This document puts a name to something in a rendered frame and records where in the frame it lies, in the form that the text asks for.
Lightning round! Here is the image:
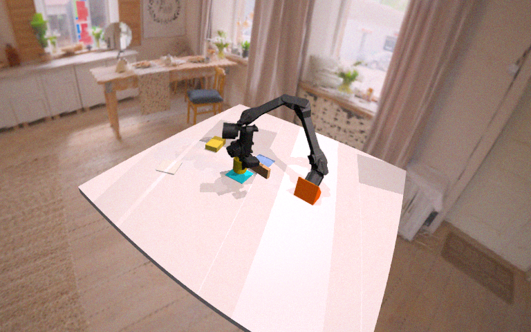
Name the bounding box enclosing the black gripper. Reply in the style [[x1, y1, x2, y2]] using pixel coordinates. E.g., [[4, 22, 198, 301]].
[[238, 139, 260, 169]]

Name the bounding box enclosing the brown rectangular bar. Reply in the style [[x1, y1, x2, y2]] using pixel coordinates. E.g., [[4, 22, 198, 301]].
[[250, 163, 271, 179]]

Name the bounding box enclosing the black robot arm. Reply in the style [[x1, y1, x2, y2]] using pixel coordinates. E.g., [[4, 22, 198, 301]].
[[222, 94, 329, 186]]

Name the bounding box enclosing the olive yellow cup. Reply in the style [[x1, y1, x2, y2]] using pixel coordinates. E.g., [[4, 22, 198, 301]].
[[232, 156, 247, 174]]

